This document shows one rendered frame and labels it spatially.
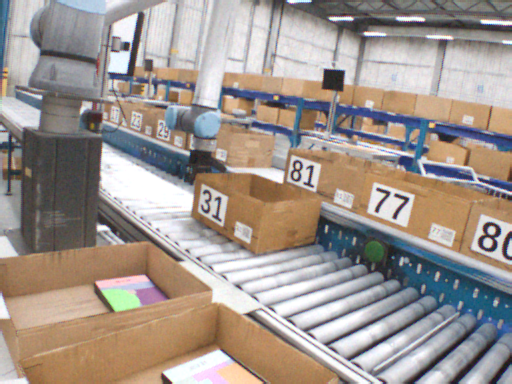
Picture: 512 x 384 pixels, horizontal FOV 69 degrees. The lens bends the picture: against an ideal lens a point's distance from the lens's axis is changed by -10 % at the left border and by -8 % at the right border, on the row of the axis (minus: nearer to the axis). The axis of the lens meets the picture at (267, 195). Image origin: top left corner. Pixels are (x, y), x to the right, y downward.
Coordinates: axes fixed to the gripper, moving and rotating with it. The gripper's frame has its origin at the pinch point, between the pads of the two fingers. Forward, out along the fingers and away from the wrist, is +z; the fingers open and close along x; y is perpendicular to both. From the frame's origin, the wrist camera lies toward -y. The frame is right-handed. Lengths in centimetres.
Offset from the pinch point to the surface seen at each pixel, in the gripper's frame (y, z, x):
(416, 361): 15, 5, 106
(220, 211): 7.6, -2.4, 22.9
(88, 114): 37, -27, -36
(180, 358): 58, 4, 80
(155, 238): 30.9, 6.1, 20.3
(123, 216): 30.9, 7.1, -5.7
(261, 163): -51, -10, -22
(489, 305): -26, 2, 108
